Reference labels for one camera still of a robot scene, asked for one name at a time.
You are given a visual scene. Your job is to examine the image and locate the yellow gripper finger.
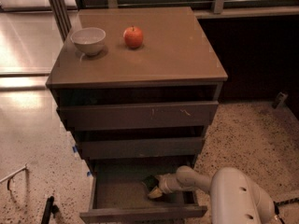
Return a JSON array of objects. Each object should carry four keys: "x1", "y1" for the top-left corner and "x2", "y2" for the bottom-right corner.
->
[{"x1": 148, "y1": 187, "x2": 163, "y2": 200}]

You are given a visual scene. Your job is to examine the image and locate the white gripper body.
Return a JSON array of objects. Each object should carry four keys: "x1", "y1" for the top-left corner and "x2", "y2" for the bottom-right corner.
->
[{"x1": 156, "y1": 174, "x2": 180, "y2": 194}]

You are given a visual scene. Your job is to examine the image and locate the dark green sponge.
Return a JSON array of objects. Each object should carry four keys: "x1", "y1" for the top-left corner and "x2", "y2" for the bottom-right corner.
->
[{"x1": 142, "y1": 175, "x2": 159, "y2": 191}]

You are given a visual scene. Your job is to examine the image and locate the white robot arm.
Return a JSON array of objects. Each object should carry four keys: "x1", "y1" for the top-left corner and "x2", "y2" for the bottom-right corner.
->
[{"x1": 143, "y1": 165, "x2": 275, "y2": 224}]

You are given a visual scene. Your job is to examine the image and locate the grey middle drawer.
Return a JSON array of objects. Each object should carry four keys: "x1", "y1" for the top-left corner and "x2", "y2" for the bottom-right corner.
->
[{"x1": 77, "y1": 137, "x2": 205, "y2": 160}]

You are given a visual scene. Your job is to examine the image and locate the grey open bottom drawer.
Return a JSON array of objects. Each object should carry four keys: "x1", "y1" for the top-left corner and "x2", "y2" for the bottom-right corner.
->
[{"x1": 79, "y1": 156, "x2": 207, "y2": 224}]

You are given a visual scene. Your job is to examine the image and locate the grey top drawer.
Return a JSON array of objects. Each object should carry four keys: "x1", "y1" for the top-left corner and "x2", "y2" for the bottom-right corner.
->
[{"x1": 59, "y1": 101, "x2": 219, "y2": 131}]

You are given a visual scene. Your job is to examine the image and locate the grey drawer cabinet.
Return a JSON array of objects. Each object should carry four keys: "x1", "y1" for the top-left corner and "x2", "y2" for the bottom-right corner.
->
[{"x1": 45, "y1": 7, "x2": 229, "y2": 173}]

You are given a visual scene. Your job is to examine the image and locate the blue tape piece upper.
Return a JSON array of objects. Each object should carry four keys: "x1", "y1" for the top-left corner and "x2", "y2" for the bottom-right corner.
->
[{"x1": 72, "y1": 146, "x2": 78, "y2": 153}]

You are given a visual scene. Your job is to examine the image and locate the black stand on floor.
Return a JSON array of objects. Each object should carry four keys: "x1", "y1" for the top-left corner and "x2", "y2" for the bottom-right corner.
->
[{"x1": 41, "y1": 196, "x2": 59, "y2": 224}]

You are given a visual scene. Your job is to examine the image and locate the red apple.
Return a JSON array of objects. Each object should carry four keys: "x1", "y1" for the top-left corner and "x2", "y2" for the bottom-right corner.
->
[{"x1": 123, "y1": 26, "x2": 143, "y2": 49}]

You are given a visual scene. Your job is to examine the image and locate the white ceramic bowl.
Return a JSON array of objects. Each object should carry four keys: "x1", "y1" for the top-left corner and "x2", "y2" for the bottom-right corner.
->
[{"x1": 70, "y1": 27, "x2": 106, "y2": 56}]

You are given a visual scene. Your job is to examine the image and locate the thin white floor wire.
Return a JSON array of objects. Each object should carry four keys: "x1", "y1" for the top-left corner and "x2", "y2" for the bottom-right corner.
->
[{"x1": 0, "y1": 163, "x2": 30, "y2": 203}]

